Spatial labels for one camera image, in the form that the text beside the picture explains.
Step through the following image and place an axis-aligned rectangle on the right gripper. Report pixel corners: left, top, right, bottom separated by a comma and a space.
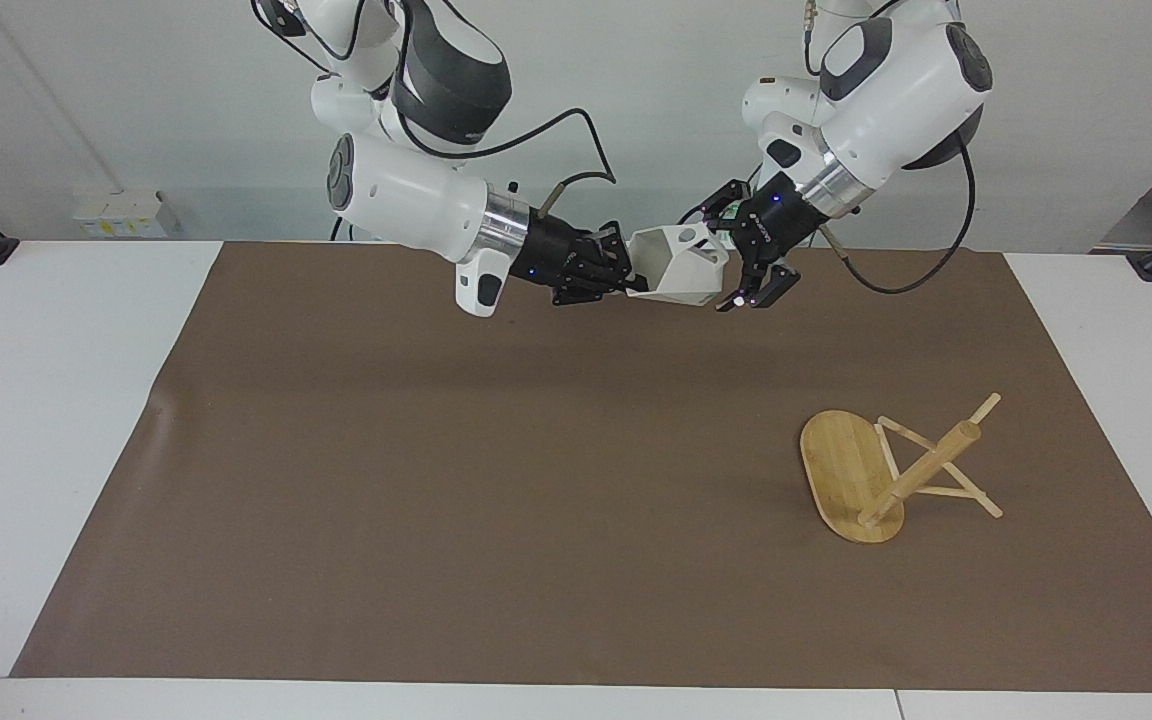
510, 207, 639, 307

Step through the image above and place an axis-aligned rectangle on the white wall socket box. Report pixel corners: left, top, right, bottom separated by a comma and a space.
72, 188, 167, 240

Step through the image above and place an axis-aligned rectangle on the white angular cup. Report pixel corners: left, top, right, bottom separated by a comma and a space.
625, 223, 732, 307

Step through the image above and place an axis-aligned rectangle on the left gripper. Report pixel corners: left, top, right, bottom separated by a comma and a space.
699, 171, 831, 314

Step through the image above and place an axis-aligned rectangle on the black cable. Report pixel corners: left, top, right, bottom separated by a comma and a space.
818, 140, 978, 296
398, 106, 619, 221

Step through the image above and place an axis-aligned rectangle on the wooden cup rack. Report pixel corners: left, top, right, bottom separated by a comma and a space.
799, 391, 1005, 546

